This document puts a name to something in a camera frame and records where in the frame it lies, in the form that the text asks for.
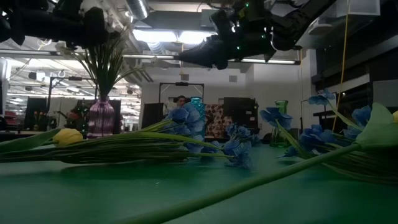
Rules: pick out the green glass vase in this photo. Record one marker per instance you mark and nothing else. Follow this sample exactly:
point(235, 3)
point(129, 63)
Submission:
point(281, 105)

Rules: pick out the floral patterned screen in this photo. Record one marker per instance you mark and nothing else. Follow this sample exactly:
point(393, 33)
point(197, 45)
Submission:
point(217, 119)

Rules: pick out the teal textured glass vase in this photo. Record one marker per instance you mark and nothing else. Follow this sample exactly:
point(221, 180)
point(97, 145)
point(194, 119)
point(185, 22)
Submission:
point(196, 100)

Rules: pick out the pale green foreground flower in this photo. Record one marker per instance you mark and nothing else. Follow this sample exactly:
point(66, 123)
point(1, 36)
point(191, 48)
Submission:
point(248, 184)

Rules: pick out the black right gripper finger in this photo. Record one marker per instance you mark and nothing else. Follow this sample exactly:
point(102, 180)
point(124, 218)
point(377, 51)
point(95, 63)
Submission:
point(208, 53)
point(225, 63)

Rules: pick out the black gantry frame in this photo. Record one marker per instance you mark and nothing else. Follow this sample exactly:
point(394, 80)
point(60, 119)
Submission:
point(73, 78)
point(182, 83)

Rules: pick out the round silver air duct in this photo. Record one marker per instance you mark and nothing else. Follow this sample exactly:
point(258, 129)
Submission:
point(138, 7)

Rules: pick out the black cabinet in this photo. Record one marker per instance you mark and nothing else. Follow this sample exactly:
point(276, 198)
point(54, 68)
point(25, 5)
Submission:
point(241, 109)

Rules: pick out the purple ribbed glass vase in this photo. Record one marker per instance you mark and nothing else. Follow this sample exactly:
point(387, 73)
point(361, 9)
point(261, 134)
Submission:
point(101, 119)

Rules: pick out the long tube light fixture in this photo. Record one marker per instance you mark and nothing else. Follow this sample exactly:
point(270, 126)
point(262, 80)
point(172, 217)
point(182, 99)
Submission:
point(267, 61)

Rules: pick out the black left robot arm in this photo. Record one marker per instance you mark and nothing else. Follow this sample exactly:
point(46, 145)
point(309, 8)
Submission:
point(37, 25)

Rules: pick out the green table mat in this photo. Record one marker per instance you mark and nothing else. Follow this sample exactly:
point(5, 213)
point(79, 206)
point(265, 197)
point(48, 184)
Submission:
point(93, 193)

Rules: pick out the red flower bouquet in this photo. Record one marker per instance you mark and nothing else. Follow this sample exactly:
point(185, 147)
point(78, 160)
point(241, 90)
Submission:
point(74, 115)

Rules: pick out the bright ceiling light panel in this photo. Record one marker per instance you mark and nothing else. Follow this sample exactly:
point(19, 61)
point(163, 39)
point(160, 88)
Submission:
point(155, 35)

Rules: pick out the dark upright panel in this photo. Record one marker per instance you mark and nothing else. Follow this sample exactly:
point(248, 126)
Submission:
point(152, 115)

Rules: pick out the blue artificial flower bunch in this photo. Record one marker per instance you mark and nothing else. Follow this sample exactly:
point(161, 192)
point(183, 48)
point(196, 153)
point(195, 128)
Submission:
point(186, 115)
point(275, 115)
point(237, 131)

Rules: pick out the person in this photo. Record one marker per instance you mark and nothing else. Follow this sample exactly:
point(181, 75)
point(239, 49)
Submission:
point(181, 100)

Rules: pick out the yellow artificial tulip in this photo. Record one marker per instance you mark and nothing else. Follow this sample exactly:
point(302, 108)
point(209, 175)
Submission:
point(66, 137)

